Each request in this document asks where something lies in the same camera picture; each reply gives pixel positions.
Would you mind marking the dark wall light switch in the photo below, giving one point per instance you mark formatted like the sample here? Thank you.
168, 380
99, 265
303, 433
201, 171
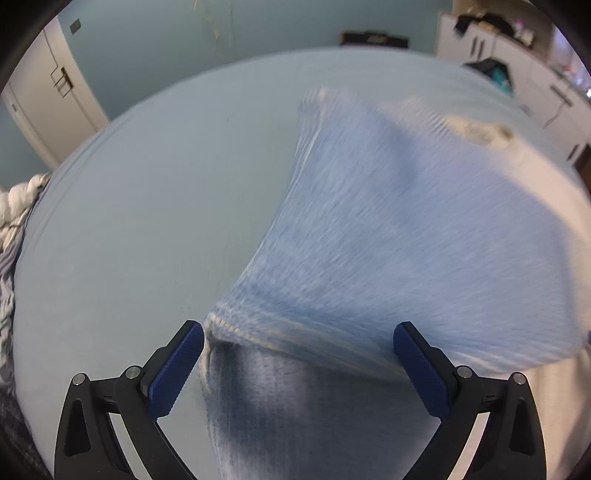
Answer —
75, 26

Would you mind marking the grey white braided blanket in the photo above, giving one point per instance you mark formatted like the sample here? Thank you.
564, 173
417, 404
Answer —
14, 221

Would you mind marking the dark clothes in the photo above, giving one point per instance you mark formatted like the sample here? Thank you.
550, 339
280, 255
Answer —
485, 23

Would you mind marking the white door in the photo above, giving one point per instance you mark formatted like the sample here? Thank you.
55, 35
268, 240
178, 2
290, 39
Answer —
46, 101

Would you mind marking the light blue knit sweater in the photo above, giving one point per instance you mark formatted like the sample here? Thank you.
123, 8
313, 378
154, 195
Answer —
392, 230

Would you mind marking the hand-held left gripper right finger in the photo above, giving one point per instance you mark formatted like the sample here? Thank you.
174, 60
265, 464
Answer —
422, 374

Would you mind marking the black bag with teal patch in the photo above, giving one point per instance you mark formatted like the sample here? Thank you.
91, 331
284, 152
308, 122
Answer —
494, 74

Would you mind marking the black box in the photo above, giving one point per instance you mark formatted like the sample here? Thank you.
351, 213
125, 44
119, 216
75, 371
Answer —
374, 39

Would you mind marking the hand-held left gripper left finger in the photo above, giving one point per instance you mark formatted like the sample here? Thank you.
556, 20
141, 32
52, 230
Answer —
178, 364

